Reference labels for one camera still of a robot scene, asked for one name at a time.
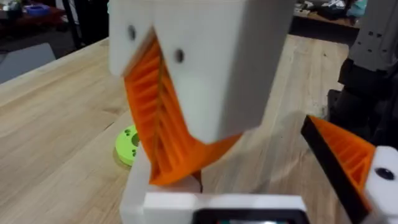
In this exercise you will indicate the black stand leg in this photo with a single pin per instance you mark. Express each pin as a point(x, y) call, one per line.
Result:
point(74, 21)

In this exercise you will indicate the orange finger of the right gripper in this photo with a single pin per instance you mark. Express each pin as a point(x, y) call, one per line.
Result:
point(217, 62)
point(140, 93)

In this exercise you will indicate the green disc with holes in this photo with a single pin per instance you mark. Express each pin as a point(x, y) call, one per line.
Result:
point(126, 146)

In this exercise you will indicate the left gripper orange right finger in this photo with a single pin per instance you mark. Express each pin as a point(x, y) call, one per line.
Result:
point(348, 155)

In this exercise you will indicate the heap of clutter on bench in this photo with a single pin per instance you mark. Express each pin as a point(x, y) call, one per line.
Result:
point(329, 11)

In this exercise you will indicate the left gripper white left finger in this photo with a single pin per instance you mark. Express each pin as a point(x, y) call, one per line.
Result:
point(133, 189)

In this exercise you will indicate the blue tub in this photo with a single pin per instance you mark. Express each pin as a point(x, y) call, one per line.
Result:
point(37, 10)

